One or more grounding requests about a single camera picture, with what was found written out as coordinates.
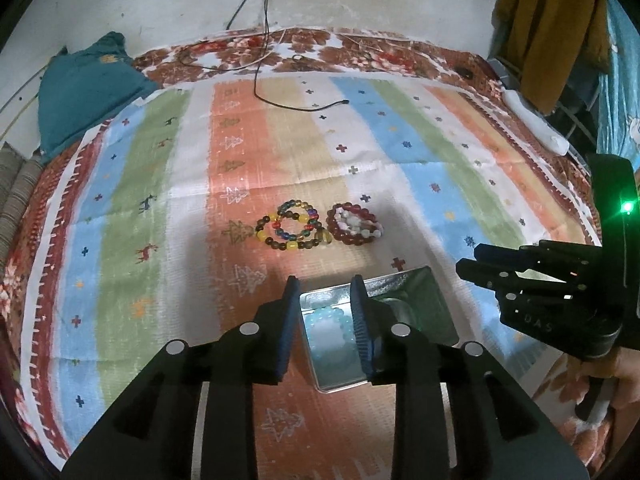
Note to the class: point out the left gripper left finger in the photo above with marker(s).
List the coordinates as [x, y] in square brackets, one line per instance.
[149, 430]

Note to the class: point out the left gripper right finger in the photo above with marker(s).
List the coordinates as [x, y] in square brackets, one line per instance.
[458, 414]

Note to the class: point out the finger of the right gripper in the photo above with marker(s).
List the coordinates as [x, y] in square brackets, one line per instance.
[505, 281]
[544, 253]

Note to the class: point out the green jade bangle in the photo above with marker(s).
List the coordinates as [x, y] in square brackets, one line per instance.
[401, 309]

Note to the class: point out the person right hand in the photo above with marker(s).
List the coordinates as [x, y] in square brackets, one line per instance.
[622, 364]

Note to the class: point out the silver metal tin box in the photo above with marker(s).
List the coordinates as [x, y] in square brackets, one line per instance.
[345, 326]

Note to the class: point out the white rolled object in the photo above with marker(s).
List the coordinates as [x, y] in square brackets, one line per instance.
[542, 131]

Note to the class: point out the striped colourful bed cloth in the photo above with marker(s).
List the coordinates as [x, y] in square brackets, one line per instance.
[300, 199]

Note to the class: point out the mustard hanging cloth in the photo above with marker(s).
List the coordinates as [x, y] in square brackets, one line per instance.
[546, 38]

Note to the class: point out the red floral bedsheet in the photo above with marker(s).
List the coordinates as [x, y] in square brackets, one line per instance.
[350, 55]

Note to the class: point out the teal pillow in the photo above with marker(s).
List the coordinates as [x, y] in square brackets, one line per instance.
[83, 89]

